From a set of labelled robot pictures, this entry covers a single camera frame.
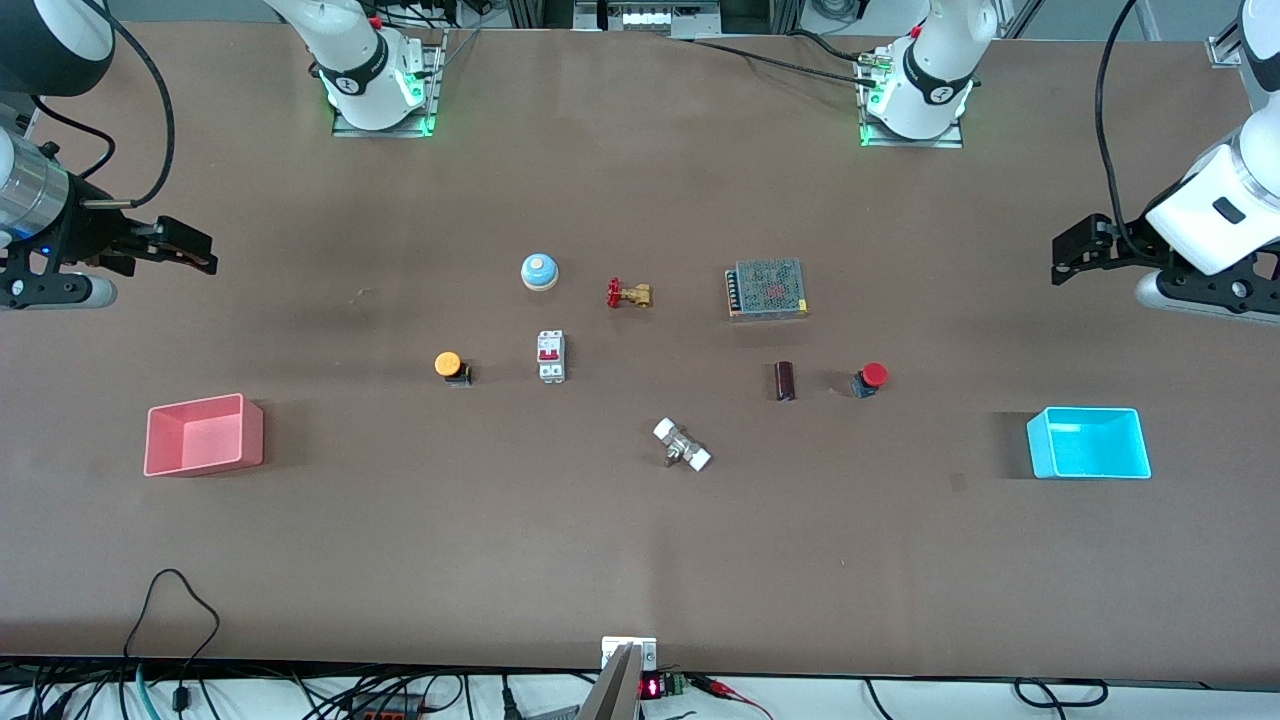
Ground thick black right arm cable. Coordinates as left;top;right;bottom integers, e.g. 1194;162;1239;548
85;18;177;209

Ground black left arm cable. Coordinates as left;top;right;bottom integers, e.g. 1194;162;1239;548
1095;0;1163;257

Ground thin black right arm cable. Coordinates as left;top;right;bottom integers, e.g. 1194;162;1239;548
30;95;117;183

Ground aluminium profile frame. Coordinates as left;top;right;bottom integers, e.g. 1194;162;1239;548
1204;25;1251;70

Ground metal fitting with white ends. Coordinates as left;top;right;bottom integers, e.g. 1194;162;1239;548
653;418;713;473

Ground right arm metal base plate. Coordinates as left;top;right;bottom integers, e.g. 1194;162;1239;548
331;30;447;139

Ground pink plastic bin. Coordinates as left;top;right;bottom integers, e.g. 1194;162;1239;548
143;393;265;478

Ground cyan plastic bin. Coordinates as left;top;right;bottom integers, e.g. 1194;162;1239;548
1026;407;1152;481

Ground red clip lead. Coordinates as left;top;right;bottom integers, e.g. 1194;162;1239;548
690;676;774;720

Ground grey camera mount strut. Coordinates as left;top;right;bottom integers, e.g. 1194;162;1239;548
577;643;643;720

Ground metal mesh power supply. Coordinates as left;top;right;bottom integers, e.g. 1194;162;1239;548
726;258;810;321

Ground black coiled cable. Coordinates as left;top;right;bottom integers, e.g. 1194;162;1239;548
1014;678;1110;710

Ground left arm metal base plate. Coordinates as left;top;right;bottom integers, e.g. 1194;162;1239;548
859;50;965;150

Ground black cable to arm base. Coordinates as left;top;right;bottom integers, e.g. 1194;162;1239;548
688;35;883;89

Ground black looped table cable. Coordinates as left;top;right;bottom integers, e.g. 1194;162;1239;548
122;568;222;713

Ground white metal edge bracket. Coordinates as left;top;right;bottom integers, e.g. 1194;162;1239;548
601;636;659;672

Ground lit device on rack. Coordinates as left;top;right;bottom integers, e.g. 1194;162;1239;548
574;0;722;39

